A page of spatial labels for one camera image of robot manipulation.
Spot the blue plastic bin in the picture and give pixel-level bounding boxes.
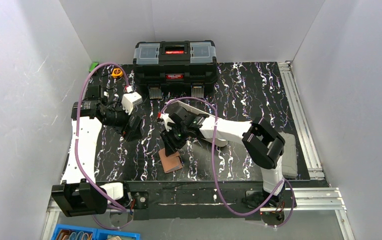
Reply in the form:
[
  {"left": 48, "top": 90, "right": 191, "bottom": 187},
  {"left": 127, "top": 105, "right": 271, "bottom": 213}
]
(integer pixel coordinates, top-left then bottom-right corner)
[{"left": 50, "top": 224, "right": 140, "bottom": 240}]

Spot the green small tool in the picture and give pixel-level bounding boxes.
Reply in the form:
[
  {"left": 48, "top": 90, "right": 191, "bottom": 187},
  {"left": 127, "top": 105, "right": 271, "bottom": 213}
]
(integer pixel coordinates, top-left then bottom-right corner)
[{"left": 88, "top": 62, "right": 99, "bottom": 72}]

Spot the aluminium frame rail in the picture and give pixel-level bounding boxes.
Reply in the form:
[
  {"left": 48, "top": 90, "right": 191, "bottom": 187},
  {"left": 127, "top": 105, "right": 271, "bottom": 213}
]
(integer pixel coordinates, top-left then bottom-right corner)
[{"left": 278, "top": 61, "right": 355, "bottom": 240}]

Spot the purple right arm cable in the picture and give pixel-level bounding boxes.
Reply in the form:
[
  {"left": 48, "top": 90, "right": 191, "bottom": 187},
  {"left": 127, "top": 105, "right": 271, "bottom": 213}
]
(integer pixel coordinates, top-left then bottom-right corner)
[{"left": 157, "top": 96, "right": 297, "bottom": 229}]

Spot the brown leather card holder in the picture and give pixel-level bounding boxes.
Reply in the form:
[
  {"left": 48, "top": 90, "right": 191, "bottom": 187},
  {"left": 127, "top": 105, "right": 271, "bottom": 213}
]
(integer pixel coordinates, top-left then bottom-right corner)
[{"left": 158, "top": 148, "right": 183, "bottom": 174}]

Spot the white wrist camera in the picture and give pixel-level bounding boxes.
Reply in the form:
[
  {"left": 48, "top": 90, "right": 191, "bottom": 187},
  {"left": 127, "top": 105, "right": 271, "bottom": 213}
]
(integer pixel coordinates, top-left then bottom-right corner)
[
  {"left": 121, "top": 92, "right": 142, "bottom": 115},
  {"left": 157, "top": 112, "right": 175, "bottom": 132}
]

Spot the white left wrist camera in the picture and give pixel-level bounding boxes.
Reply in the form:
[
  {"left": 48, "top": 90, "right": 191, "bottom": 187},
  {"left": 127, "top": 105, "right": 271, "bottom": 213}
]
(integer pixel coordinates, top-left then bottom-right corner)
[{"left": 121, "top": 92, "right": 142, "bottom": 115}]

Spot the grey flat box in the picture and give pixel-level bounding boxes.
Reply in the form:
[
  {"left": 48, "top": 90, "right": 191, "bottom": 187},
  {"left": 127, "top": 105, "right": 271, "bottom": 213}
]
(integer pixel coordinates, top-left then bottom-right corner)
[{"left": 280, "top": 132, "right": 298, "bottom": 179}]

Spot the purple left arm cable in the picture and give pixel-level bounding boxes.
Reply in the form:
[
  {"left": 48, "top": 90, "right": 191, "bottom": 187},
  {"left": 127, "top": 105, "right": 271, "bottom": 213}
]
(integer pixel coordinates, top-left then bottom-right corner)
[{"left": 74, "top": 62, "right": 135, "bottom": 231}]

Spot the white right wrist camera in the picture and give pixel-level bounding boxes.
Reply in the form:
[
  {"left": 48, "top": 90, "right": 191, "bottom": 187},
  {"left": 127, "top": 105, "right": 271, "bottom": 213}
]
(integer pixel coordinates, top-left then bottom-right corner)
[{"left": 157, "top": 112, "right": 175, "bottom": 132}]

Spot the orange tape measure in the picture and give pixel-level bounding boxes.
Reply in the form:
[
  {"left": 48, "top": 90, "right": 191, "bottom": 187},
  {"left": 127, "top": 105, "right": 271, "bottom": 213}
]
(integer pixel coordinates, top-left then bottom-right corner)
[{"left": 111, "top": 67, "right": 124, "bottom": 79}]

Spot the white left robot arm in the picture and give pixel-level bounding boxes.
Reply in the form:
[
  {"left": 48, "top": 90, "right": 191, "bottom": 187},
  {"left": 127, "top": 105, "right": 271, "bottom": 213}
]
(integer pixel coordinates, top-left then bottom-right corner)
[{"left": 51, "top": 85, "right": 142, "bottom": 217}]

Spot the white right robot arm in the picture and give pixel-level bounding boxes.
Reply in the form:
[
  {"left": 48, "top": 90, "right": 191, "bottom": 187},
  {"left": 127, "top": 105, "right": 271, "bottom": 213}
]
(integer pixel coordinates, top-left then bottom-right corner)
[{"left": 157, "top": 102, "right": 286, "bottom": 207}]

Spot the white plastic card tray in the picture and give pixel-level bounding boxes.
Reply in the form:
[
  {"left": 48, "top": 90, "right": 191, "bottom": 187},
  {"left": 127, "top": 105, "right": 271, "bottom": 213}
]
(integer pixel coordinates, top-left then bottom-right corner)
[{"left": 168, "top": 100, "right": 215, "bottom": 143}]

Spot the black Delixi toolbox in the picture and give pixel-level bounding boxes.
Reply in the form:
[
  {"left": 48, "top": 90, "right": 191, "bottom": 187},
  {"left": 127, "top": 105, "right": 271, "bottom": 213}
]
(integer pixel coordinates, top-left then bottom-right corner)
[{"left": 133, "top": 40, "right": 220, "bottom": 99}]

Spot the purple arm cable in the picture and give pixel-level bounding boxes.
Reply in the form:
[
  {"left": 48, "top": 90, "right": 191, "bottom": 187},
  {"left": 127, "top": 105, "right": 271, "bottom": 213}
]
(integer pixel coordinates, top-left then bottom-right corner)
[
  {"left": 157, "top": 96, "right": 297, "bottom": 229},
  {"left": 74, "top": 62, "right": 135, "bottom": 231}
]

